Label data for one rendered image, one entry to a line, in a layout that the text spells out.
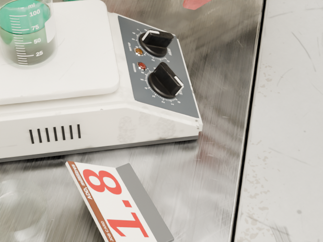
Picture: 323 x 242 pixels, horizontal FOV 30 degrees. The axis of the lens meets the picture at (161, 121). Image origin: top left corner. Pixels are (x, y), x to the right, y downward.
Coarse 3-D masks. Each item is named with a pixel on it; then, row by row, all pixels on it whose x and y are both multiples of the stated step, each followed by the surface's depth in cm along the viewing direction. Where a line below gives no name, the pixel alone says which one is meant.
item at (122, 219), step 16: (96, 176) 53; (112, 176) 55; (96, 192) 51; (112, 192) 53; (112, 208) 51; (128, 208) 52; (112, 224) 49; (128, 224) 51; (128, 240) 49; (144, 240) 50
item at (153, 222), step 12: (108, 168) 55; (120, 168) 56; (132, 168) 56; (120, 180) 55; (132, 180) 55; (132, 192) 55; (144, 192) 55; (132, 204) 53; (144, 204) 54; (144, 216) 53; (156, 216) 53; (156, 228) 52; (156, 240) 52; (168, 240) 52
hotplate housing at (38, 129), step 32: (96, 96) 53; (128, 96) 53; (0, 128) 52; (32, 128) 53; (64, 128) 54; (96, 128) 54; (128, 128) 55; (160, 128) 56; (192, 128) 57; (0, 160) 56
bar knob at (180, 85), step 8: (160, 64) 56; (152, 72) 57; (160, 72) 56; (168, 72) 56; (152, 80) 56; (160, 80) 57; (168, 80) 56; (176, 80) 56; (152, 88) 56; (160, 88) 56; (168, 88) 56; (176, 88) 56; (168, 96) 56
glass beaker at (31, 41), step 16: (0, 0) 51; (16, 0) 46; (32, 0) 47; (48, 0) 49; (0, 16) 48; (16, 16) 48; (32, 16) 48; (48, 16) 49; (0, 32) 50; (16, 32) 49; (32, 32) 49; (48, 32) 50; (0, 48) 52; (16, 48) 50; (32, 48) 50; (48, 48) 52; (16, 64) 52; (32, 64) 52
